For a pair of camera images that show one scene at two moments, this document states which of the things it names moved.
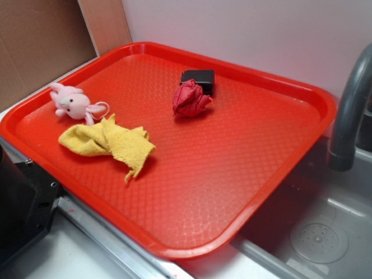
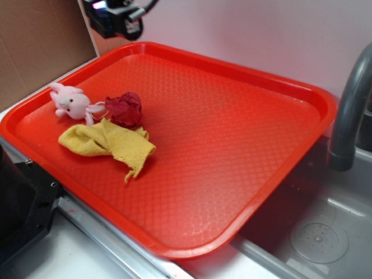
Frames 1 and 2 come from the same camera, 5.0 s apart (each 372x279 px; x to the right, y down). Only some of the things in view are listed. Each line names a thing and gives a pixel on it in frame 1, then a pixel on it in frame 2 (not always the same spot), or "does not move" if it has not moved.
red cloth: [188, 99] → [125, 110]
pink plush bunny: [72, 102] does not move
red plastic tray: [182, 151] does not move
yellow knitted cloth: [105, 138] does not move
